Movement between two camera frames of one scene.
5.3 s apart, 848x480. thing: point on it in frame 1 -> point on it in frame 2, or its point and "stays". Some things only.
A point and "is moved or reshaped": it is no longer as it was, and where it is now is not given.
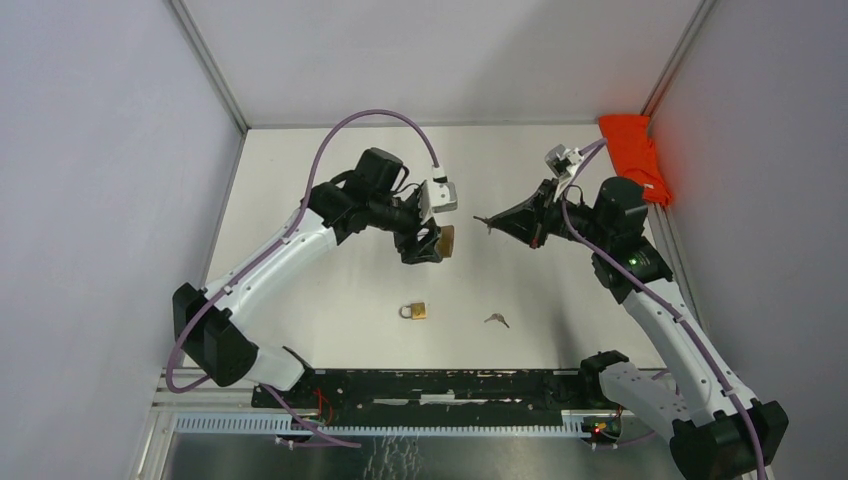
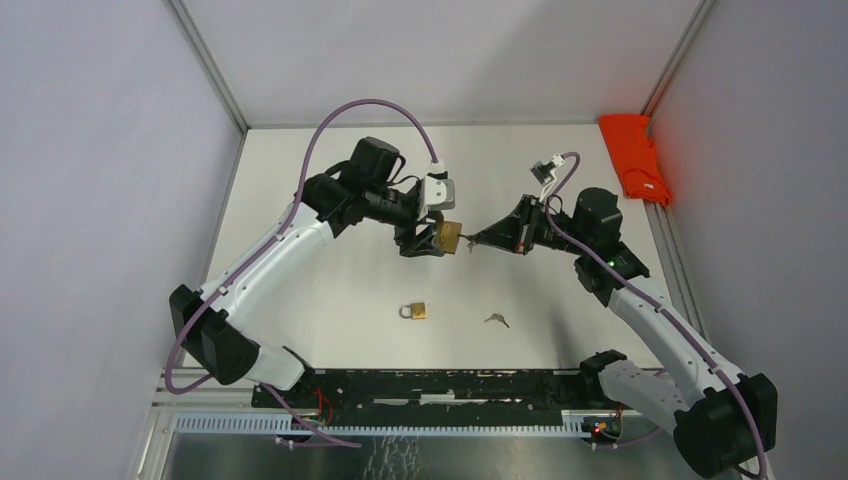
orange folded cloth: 633,154 stays
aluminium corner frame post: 679,52 stays
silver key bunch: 493,222 -> 473,239
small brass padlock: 418,311 stays
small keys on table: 499,317 stays
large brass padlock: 445,242 is moved or reshaped
